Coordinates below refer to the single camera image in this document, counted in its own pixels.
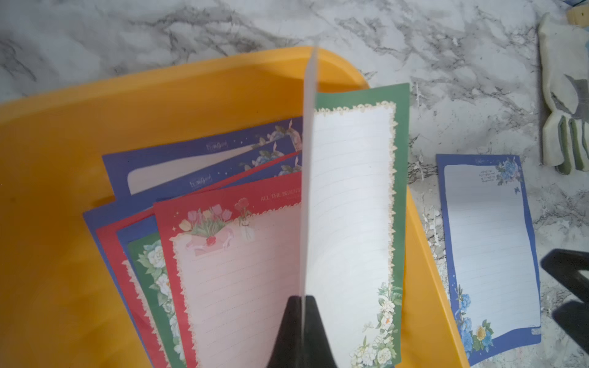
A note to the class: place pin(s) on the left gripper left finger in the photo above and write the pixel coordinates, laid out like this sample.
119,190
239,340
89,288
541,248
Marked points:
302,341

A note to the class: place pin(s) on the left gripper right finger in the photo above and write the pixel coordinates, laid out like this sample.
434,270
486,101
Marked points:
565,267

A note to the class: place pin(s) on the green floral stationery paper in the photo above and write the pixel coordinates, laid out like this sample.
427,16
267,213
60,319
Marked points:
354,189

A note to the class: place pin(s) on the yellow plastic storage tray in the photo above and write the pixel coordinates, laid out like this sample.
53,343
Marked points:
59,304

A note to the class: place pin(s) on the red stationery paper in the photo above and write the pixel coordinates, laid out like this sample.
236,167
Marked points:
233,261

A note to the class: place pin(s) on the stack of stationery papers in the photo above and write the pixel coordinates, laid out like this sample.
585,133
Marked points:
126,232

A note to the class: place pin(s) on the beige green gardening glove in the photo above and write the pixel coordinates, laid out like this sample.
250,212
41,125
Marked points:
564,71

